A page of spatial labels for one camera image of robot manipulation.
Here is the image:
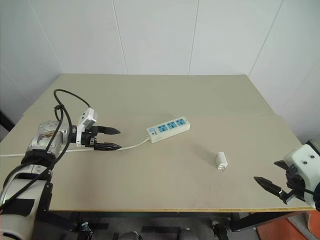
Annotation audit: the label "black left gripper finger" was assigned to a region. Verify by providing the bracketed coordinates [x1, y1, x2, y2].
[93, 142, 123, 152]
[96, 126, 121, 136]

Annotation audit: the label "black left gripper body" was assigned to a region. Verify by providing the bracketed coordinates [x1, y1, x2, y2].
[80, 125, 100, 151]

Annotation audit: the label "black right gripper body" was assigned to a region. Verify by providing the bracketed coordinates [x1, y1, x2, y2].
[279, 165, 307, 206]

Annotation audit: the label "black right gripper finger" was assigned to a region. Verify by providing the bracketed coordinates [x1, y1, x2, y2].
[273, 160, 289, 171]
[253, 176, 284, 199]

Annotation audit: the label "white plug adapter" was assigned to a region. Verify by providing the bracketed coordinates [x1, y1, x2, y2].
[215, 151, 229, 172]

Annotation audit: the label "white power strip blue sockets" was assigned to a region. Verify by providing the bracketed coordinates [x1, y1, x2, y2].
[146, 116, 191, 144]

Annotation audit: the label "black caster wheel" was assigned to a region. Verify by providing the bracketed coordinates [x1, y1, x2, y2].
[211, 220, 229, 240]
[77, 220, 95, 240]

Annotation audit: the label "dark rounded shape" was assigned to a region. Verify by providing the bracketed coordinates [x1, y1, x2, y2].
[178, 227, 199, 240]
[119, 230, 141, 240]

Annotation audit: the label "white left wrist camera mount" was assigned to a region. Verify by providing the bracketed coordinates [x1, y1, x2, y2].
[75, 107, 99, 148]

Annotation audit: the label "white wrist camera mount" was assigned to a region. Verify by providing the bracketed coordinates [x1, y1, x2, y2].
[75, 107, 99, 148]
[282, 144, 320, 210]

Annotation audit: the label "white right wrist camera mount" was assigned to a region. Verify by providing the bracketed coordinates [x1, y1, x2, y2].
[282, 144, 320, 210]

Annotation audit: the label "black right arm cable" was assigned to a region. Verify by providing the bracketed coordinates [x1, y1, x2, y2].
[305, 174, 320, 211]

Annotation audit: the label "white power cable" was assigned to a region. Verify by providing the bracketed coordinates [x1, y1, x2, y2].
[0, 133, 151, 158]

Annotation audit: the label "black metal table frame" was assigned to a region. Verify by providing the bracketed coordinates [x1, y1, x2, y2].
[32, 209, 309, 232]

